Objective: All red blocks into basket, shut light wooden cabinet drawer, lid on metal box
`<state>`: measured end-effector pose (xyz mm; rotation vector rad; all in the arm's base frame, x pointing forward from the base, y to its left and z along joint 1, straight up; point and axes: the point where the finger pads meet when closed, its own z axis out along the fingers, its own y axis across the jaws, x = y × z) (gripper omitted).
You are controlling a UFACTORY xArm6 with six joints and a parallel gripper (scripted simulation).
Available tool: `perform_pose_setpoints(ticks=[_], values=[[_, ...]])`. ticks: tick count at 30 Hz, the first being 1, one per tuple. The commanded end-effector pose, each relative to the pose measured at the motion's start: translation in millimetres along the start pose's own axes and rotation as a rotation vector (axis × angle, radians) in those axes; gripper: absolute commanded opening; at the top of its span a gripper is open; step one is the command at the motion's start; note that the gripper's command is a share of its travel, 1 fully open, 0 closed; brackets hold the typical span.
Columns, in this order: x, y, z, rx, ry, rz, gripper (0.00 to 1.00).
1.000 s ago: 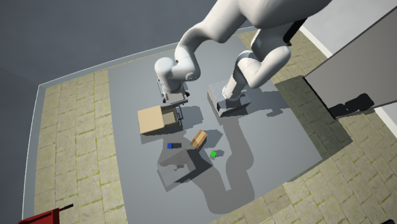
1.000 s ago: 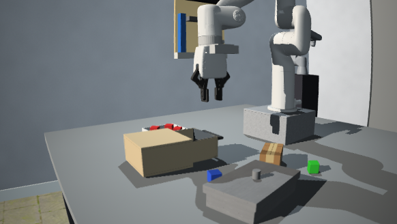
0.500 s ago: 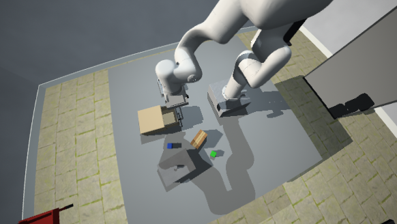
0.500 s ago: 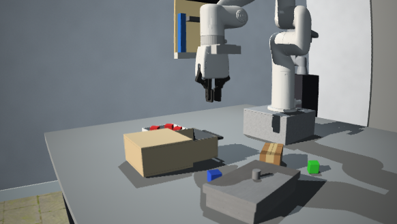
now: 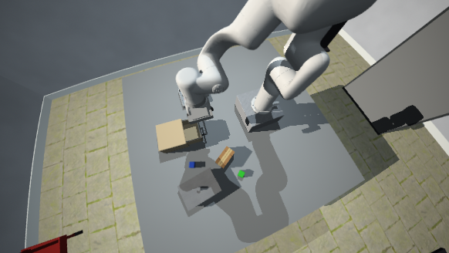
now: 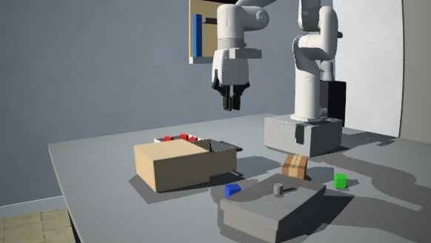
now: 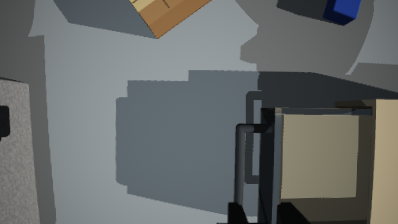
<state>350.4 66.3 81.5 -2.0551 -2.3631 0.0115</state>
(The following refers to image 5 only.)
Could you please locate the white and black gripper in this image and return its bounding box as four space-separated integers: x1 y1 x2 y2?
184 97 214 116

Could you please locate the brown cardboard box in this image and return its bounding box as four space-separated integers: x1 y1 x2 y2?
215 147 235 168

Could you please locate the light wooden cabinet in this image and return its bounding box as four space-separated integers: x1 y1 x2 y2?
156 119 208 153

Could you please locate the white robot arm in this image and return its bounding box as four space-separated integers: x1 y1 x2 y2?
176 0 377 124

